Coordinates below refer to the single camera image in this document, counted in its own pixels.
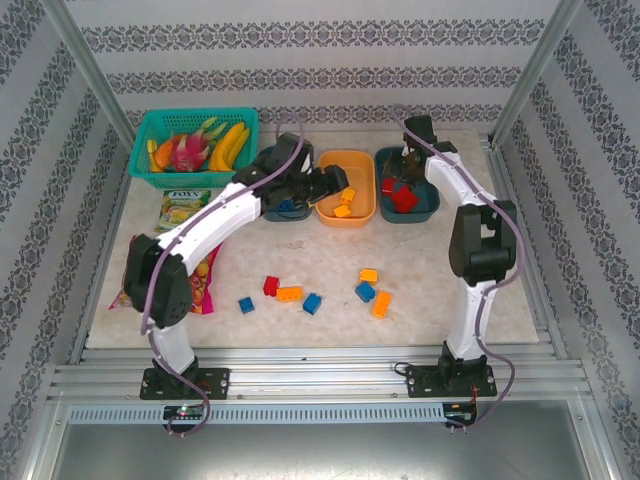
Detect green plastic mesh basket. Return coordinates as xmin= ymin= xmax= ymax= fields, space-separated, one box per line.
xmin=128 ymin=107 xmax=260 ymax=190

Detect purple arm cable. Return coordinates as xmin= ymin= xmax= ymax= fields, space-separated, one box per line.
xmin=139 ymin=112 xmax=306 ymax=441
xmin=391 ymin=103 xmax=525 ymax=432

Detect left controller circuit board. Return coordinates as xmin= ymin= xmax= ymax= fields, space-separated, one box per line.
xmin=163 ymin=404 xmax=206 ymax=420

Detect aluminium front frame rails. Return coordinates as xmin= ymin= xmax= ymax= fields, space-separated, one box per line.
xmin=47 ymin=344 xmax=594 ymax=401

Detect dark teal plastic container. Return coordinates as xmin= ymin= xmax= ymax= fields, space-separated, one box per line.
xmin=254 ymin=144 xmax=316 ymax=224
xmin=374 ymin=145 xmax=441 ymax=225

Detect aluminium frame post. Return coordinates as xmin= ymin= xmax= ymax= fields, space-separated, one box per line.
xmin=487 ymin=0 xmax=584 ymax=146
xmin=42 ymin=0 xmax=144 ymax=146

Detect aluminium left frame post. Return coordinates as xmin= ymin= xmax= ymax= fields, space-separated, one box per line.
xmin=42 ymin=0 xmax=144 ymax=146

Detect colourful soft candy bag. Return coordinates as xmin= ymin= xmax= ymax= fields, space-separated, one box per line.
xmin=108 ymin=234 xmax=221 ymax=315

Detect orange toy fruit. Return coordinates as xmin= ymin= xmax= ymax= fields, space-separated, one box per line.
xmin=152 ymin=141 xmax=175 ymax=171

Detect grey slotted cable duct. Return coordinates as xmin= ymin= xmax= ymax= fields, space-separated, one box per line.
xmin=67 ymin=403 xmax=446 ymax=426

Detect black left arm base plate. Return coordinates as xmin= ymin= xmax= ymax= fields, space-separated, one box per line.
xmin=139 ymin=367 xmax=231 ymax=401

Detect controller circuit board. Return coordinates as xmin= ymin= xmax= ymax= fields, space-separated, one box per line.
xmin=444 ymin=403 xmax=479 ymax=426
xmin=163 ymin=404 xmax=206 ymax=420

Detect yellow banana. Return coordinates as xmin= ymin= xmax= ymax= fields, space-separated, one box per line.
xmin=207 ymin=122 xmax=246 ymax=172
xmin=219 ymin=127 xmax=251 ymax=169

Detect aluminium right frame post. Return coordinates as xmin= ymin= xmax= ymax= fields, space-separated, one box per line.
xmin=487 ymin=0 xmax=584 ymax=146

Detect orange plastic container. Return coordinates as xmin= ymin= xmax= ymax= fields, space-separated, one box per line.
xmin=314 ymin=149 xmax=377 ymax=229

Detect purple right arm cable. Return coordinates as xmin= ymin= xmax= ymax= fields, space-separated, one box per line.
xmin=391 ymin=103 xmax=525 ymax=432

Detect green FOX'S candy bag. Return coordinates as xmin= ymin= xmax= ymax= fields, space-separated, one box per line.
xmin=154 ymin=188 xmax=214 ymax=232

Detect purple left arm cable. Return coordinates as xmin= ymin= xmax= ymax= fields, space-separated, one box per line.
xmin=139 ymin=112 xmax=306 ymax=441

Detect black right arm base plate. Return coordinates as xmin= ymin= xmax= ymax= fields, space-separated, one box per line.
xmin=404 ymin=363 xmax=497 ymax=399

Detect right controller circuit board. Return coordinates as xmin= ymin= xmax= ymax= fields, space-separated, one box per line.
xmin=444 ymin=403 xmax=479 ymax=426

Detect pink dragon fruit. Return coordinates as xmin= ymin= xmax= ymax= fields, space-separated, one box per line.
xmin=168 ymin=116 xmax=229 ymax=174

